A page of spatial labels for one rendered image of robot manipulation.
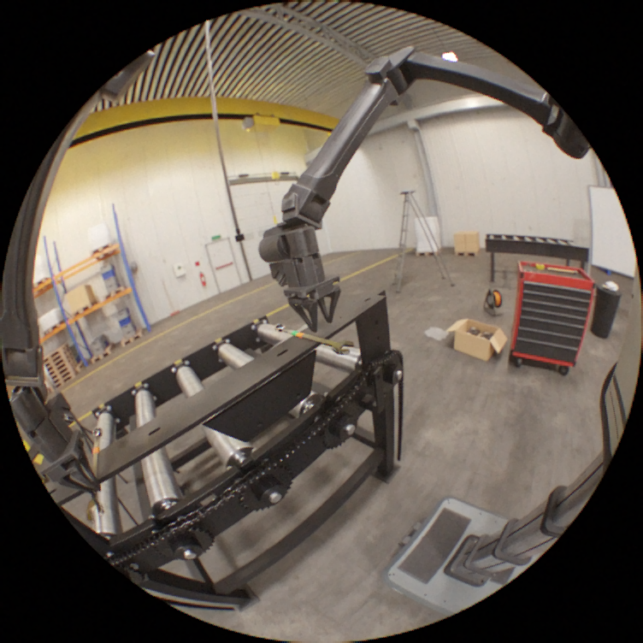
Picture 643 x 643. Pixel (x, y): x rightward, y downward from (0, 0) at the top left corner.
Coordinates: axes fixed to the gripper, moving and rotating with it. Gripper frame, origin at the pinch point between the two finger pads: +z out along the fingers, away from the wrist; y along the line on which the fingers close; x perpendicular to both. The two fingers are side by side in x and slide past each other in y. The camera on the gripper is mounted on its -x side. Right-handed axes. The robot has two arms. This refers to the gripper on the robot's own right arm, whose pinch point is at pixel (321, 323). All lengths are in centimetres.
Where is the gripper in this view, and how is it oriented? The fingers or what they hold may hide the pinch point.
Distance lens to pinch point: 47.6
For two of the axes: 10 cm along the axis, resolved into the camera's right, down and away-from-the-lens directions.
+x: 7.0, 1.4, -7.0
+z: 2.1, 9.0, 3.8
